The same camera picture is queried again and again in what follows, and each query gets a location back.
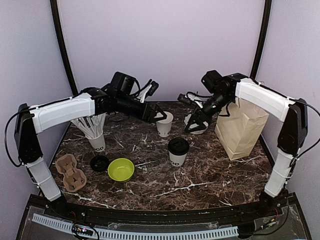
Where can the black plastic cup lid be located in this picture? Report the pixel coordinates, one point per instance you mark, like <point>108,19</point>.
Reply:
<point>99,163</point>

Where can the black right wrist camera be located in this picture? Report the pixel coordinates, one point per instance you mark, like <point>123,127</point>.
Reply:
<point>211,80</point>

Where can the white scalloped ceramic bowl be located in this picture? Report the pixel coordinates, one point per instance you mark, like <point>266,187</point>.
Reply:
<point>196,132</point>

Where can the brown paper takeout bag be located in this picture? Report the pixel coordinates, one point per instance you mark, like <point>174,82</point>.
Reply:
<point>239,132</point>

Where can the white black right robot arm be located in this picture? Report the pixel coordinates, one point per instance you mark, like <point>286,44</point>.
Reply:
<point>292,115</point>

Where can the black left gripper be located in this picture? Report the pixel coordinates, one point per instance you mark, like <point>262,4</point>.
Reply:
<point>149,117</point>

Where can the white slotted cable duct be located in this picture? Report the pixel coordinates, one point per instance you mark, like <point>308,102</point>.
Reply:
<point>121,231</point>

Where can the white cup holding straws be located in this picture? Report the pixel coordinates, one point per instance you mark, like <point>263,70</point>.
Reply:
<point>97,142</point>

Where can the black corner frame post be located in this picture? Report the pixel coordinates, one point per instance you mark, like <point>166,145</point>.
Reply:
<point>62,46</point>
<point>261,39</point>

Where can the black corner frame post right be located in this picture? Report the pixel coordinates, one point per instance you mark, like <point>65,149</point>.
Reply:
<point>261,39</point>

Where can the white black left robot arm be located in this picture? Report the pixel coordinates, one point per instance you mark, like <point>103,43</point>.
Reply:
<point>91,101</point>

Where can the black corner frame post left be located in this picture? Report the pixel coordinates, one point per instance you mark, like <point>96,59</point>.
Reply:
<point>62,46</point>

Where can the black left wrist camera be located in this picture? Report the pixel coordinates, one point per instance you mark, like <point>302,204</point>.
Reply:
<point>123,82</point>

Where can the white paper coffee cup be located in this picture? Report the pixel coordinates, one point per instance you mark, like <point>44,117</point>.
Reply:
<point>177,158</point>

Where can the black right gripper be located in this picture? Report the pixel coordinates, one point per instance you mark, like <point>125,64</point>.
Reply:
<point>195,116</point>

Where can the bundle of white wrapped straws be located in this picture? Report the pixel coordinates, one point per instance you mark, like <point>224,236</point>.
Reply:
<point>91,126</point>

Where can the lime green bowl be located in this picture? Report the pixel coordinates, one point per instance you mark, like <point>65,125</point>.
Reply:
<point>121,170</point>

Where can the black front table rail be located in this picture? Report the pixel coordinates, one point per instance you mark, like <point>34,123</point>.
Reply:
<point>243,215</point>

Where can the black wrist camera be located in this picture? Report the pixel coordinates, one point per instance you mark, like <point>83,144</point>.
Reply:
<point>211,80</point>
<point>123,82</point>

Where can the brown cardboard cup carrier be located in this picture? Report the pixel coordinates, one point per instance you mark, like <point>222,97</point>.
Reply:
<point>73,178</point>

